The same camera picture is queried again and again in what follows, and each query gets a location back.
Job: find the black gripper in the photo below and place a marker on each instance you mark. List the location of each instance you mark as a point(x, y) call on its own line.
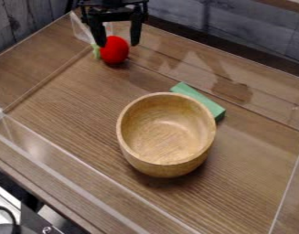
point(98, 11)

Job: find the red plush fruit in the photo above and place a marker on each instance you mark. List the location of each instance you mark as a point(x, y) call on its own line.
point(113, 52)

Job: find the green rectangular block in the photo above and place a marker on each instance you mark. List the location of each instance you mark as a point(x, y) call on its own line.
point(184, 89)

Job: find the wooden bowl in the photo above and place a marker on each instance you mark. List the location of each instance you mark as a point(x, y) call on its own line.
point(165, 132)

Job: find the black metal bracket with screw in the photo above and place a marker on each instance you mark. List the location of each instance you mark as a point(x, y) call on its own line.
point(46, 221)

